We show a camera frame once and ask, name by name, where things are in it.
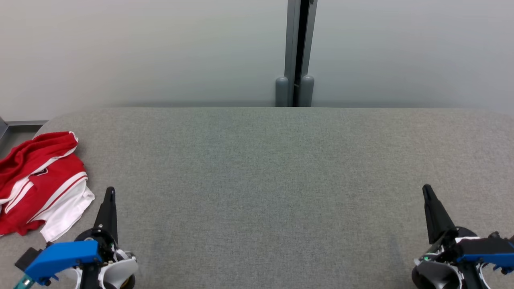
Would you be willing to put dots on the grey rounded post bumper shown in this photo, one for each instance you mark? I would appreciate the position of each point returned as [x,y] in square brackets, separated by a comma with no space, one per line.
[306,91]
[281,92]

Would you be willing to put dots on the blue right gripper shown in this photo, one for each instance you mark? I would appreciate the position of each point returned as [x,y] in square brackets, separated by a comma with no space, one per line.
[486,255]

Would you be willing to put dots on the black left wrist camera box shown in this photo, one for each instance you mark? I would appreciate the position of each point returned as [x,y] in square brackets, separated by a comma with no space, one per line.
[26,259]

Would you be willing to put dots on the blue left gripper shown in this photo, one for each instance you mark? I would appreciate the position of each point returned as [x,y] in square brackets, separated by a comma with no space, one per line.
[60,257]

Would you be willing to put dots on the red white lettered jersey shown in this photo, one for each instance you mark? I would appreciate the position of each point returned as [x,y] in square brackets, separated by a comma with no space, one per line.
[52,192]

